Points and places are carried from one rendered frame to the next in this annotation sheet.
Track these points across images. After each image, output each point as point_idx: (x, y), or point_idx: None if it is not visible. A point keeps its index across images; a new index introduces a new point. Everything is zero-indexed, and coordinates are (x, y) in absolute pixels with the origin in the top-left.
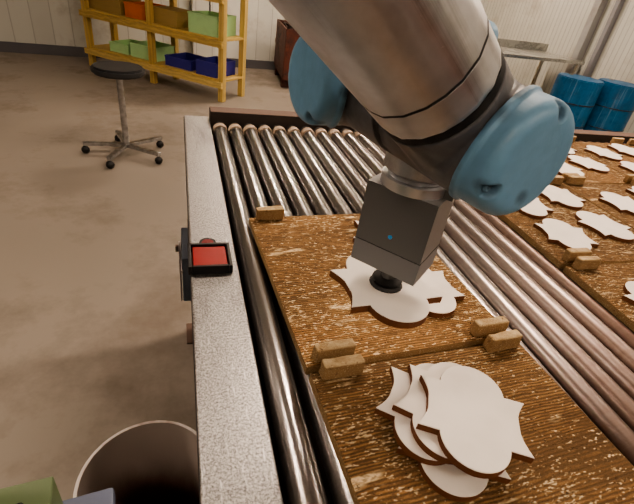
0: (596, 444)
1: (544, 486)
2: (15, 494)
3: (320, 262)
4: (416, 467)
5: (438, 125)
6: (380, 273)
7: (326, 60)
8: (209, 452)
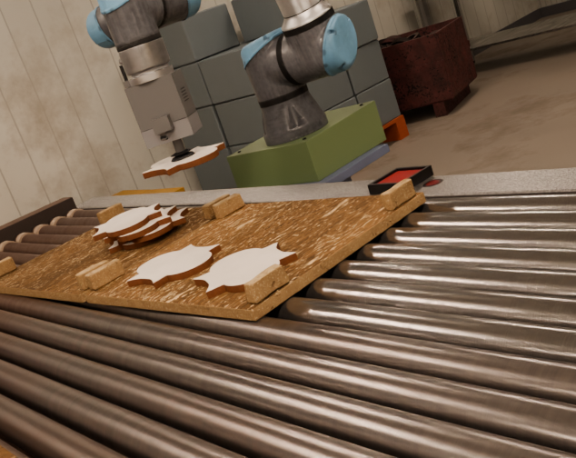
0: (43, 283)
1: (88, 254)
2: (310, 137)
3: (293, 223)
4: None
5: None
6: (185, 149)
7: None
8: (271, 187)
